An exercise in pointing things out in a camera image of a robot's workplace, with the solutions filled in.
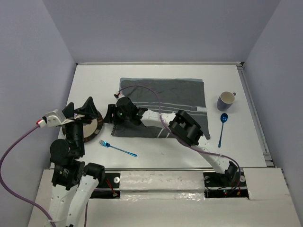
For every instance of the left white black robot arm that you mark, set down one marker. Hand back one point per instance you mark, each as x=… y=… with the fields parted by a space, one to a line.
x=73 y=181

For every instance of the dark rimmed dinner plate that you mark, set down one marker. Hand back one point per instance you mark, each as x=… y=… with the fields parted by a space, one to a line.
x=83 y=132

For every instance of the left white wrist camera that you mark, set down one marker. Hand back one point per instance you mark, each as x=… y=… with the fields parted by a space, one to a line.
x=53 y=119

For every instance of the blue metal spoon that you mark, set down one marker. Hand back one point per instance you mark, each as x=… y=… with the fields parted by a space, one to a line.
x=223 y=118

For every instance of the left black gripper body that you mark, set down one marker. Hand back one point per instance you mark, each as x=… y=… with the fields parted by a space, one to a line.
x=75 y=129

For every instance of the grey striped cloth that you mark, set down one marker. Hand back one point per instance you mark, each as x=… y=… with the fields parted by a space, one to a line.
x=174 y=95

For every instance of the blue metal fork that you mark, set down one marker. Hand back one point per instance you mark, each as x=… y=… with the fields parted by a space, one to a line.
x=107 y=145

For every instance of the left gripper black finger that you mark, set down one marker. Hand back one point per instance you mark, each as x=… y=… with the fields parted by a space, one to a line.
x=68 y=111
x=89 y=109

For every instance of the purple white cup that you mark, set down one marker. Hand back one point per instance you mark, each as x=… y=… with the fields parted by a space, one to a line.
x=225 y=100

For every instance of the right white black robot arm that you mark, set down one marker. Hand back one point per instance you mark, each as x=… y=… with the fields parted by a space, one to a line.
x=180 y=125

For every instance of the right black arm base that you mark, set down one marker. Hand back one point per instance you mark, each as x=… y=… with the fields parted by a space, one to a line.
x=217 y=186

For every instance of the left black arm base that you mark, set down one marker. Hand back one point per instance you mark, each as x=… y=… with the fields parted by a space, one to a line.
x=109 y=188

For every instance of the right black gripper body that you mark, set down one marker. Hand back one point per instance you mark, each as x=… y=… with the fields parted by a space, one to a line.
x=121 y=115

